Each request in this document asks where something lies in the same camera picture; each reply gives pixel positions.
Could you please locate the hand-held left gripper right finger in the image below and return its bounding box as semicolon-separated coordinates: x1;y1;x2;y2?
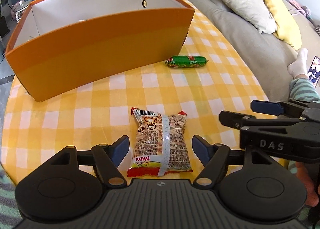
192;135;273;187

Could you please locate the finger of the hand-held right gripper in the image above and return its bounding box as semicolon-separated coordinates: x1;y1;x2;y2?
250;98;320;120
219;110;308;130

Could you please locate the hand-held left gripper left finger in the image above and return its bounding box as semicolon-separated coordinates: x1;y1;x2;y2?
49;135;130;187

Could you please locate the brown patterned snack packet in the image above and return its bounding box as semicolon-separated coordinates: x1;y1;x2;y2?
127;107;193;178

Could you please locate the orange cardboard box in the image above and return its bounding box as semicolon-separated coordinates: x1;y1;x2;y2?
5;0;196;102

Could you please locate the person's right hand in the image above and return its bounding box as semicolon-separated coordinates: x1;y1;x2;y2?
287;160;320;207

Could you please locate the person's striped trouser leg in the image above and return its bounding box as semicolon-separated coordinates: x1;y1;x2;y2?
289;77;320;104

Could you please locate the yellow checked tablecloth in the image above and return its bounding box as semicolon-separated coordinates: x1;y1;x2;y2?
0;0;278;187

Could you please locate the person's foot in white sock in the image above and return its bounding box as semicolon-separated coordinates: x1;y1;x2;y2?
287;48;309;80

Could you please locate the smartphone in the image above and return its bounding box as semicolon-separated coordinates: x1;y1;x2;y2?
307;55;320;88

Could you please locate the green sausage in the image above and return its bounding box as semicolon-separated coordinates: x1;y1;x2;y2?
165;54;209;69

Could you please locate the beige sofa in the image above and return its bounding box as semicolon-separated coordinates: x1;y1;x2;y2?
183;0;320;109

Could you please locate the yellow cushion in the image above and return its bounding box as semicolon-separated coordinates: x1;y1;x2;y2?
254;0;303;50

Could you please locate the beige cushion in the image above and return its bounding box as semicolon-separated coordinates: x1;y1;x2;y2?
204;0;278;34

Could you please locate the pink item on sofa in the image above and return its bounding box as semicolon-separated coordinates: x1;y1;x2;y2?
288;0;312;20

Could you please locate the teal striped blanket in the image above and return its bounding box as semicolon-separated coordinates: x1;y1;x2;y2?
0;163;23;221

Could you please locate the small wheeled stool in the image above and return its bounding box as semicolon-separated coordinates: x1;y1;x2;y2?
11;0;32;24

